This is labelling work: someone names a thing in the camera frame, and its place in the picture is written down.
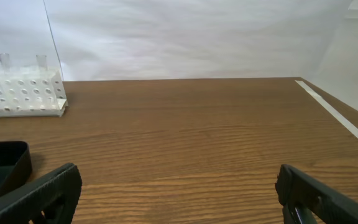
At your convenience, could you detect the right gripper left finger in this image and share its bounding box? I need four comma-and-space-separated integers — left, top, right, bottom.
0, 162, 83, 224

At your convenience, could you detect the clear test tube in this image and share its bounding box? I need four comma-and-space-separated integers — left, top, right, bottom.
0, 52, 11, 71
35, 54, 48, 71

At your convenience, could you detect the white test tube rack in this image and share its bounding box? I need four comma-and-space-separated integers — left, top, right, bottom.
0, 64, 69, 118

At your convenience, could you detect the black tray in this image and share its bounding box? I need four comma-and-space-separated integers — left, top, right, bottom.
0, 141, 33, 207

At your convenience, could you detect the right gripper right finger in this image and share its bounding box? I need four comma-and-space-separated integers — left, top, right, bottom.
274, 164, 358, 224

